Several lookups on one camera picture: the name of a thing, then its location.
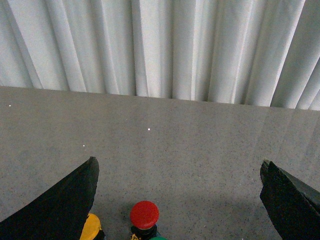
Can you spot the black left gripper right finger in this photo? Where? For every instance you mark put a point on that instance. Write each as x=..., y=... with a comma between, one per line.
x=292, y=205

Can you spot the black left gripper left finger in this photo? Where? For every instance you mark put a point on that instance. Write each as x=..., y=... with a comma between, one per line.
x=60, y=212

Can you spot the green mushroom push button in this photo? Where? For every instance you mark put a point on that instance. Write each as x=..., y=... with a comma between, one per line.
x=158, y=238

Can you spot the red mushroom push button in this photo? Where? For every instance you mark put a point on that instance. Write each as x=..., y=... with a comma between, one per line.
x=144, y=216

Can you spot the white pleated curtain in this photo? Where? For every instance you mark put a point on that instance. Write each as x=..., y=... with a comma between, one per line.
x=250, y=52

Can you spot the yellow mushroom push button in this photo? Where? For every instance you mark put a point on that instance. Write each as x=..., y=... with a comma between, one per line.
x=92, y=229

